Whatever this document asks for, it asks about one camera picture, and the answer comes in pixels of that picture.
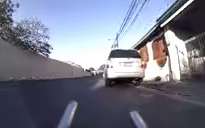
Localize white building with roof overhang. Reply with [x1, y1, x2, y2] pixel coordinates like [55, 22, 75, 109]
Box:
[131, 0, 205, 83]

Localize white car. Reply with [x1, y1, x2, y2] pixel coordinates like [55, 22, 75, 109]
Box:
[103, 48, 147, 88]

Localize grey asphalt road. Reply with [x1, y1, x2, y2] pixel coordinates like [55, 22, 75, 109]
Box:
[0, 75, 205, 128]

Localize trees behind wall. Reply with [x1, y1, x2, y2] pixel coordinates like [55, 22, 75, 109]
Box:
[0, 0, 54, 58]

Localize robot's own part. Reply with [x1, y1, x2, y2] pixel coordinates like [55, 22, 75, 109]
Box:
[57, 100, 79, 128]
[129, 110, 148, 128]

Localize grey pavement strip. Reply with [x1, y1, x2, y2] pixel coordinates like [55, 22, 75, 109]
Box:
[136, 79, 205, 108]

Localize long grey concrete wall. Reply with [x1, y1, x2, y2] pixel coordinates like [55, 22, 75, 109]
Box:
[0, 34, 93, 82]

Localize utility pole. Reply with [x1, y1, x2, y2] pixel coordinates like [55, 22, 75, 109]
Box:
[111, 33, 120, 50]

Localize overhead wires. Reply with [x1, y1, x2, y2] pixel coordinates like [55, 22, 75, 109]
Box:
[110, 0, 151, 48]

